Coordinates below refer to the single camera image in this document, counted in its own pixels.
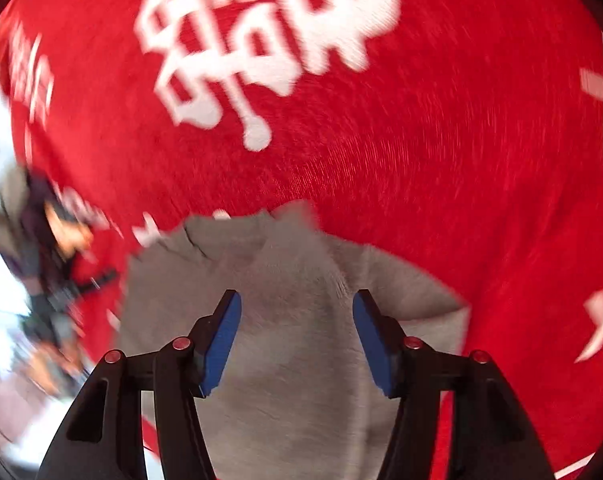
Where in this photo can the red printed blanket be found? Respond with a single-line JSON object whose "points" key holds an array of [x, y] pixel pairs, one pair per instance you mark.
{"points": [[431, 150]]}

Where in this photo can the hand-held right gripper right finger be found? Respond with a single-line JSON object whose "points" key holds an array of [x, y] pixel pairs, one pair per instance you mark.
{"points": [[374, 345]]}

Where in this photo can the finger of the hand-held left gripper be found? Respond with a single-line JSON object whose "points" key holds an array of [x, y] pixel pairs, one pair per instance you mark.
{"points": [[93, 282]]}

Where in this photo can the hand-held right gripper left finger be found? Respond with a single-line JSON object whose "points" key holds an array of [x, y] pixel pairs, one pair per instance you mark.
{"points": [[221, 340]]}

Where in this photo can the grey knit sweater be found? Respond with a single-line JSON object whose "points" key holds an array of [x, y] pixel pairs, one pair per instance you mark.
{"points": [[291, 350]]}

